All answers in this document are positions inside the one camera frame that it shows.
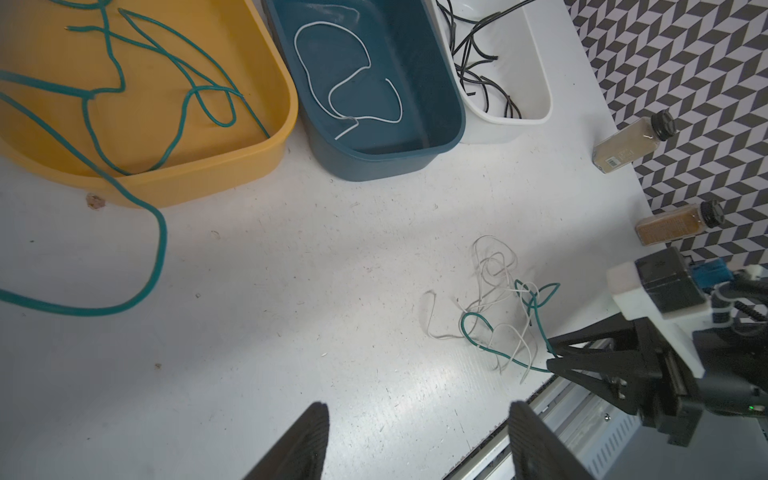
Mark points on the spice jar black lid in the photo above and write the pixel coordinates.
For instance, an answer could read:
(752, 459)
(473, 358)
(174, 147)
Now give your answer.
(633, 142)
(683, 222)

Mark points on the dark teal plastic bin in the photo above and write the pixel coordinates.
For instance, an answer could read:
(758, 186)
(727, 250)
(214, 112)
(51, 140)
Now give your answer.
(377, 96)

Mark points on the yellow plastic bin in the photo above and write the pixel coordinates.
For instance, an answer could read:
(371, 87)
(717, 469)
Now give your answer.
(192, 97)

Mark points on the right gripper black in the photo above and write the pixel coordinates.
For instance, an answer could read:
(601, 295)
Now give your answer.
(674, 400)

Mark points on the white plastic bin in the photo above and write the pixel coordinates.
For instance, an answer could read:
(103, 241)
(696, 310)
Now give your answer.
(496, 66)

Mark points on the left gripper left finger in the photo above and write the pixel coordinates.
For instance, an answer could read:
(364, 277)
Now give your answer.
(300, 453)

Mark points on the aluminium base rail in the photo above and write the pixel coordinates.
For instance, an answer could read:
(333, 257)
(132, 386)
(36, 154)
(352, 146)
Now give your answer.
(591, 429)

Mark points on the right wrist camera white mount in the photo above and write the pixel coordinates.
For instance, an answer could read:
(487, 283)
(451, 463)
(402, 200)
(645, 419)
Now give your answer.
(675, 297)

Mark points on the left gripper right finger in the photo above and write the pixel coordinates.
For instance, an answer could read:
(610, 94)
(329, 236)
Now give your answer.
(536, 451)

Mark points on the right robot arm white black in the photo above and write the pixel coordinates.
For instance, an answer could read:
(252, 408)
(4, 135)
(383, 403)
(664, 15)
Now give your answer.
(743, 286)

